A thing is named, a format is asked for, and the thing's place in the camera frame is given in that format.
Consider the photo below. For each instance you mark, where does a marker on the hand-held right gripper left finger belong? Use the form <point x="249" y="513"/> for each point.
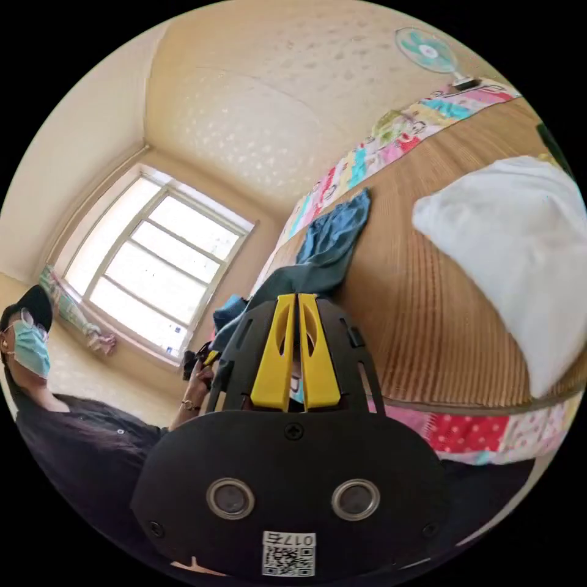
<point x="271" y="380"/>

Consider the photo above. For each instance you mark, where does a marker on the person's left hand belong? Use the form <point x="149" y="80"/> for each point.
<point x="201" y="383"/>

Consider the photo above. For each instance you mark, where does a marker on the blue jeans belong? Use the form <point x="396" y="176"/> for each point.
<point x="330" y="247"/>

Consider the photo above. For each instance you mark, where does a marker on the person's right hand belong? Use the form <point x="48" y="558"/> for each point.
<point x="197" y="566"/>

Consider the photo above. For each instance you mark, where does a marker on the bed with woven mat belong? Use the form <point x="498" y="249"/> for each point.
<point x="412" y="321"/>

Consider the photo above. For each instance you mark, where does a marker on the person's body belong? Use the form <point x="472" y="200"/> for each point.
<point x="91" y="449"/>

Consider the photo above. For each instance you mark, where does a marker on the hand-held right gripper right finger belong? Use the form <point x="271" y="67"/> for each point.
<point x="321" y="380"/>

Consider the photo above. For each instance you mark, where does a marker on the person's left forearm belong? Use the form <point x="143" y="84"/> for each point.
<point x="183" y="415"/>

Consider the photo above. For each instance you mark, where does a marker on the printed curtain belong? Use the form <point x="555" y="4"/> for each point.
<point x="73" y="312"/>

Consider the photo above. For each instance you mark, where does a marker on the teal fan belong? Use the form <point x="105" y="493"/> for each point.
<point x="428" y="51"/>

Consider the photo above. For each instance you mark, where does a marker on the white pillow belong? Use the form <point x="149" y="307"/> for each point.
<point x="513" y="257"/>

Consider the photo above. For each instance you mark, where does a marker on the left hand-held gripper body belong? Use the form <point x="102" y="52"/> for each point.
<point x="190" y="362"/>

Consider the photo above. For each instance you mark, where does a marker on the window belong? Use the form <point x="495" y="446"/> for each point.
<point x="151" y="266"/>

